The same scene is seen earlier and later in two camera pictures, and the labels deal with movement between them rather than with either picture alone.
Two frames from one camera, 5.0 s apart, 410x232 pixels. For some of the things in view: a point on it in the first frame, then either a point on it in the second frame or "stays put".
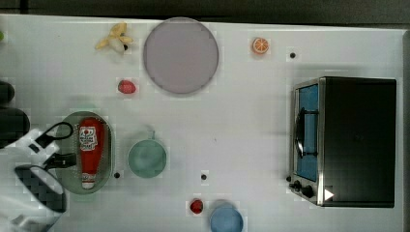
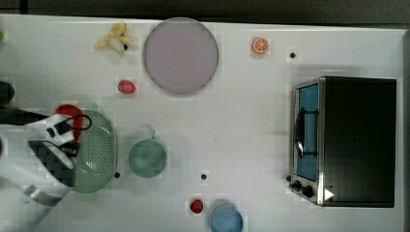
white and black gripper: (36, 147) → (60, 130)
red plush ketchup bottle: (91, 144) → (77, 116)
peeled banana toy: (117, 41) stays put
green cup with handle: (147, 158) stays put
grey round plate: (181, 55) stays put
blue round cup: (226, 219) stays put
